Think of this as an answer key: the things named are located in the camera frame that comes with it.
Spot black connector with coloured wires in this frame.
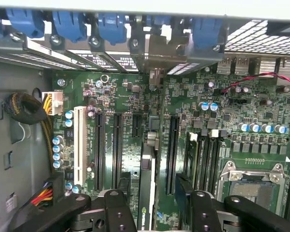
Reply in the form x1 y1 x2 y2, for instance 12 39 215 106
30 172 65 209

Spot red and black wire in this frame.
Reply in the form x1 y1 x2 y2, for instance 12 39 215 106
221 72 290 94

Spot white expansion slot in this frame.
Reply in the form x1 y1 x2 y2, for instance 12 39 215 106
73 106 87 187

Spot open black PC case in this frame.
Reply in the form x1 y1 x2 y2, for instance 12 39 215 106
0 0 290 232

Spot black short expansion slot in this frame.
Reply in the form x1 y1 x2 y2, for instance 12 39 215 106
131 113 143 138

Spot black braided cable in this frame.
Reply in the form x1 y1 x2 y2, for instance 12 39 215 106
2 92 56 174

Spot green motherboard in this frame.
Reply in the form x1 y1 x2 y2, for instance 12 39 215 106
52 65 290 230

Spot CPU socket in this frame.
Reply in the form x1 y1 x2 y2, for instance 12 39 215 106
216 160 290 216

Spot white power connector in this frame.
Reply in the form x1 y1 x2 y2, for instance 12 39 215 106
42 91 64 116

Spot blue slot retention clip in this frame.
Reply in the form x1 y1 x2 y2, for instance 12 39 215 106
6 8 44 39
147 15 172 27
192 18 223 46
52 11 87 43
98 13 128 46

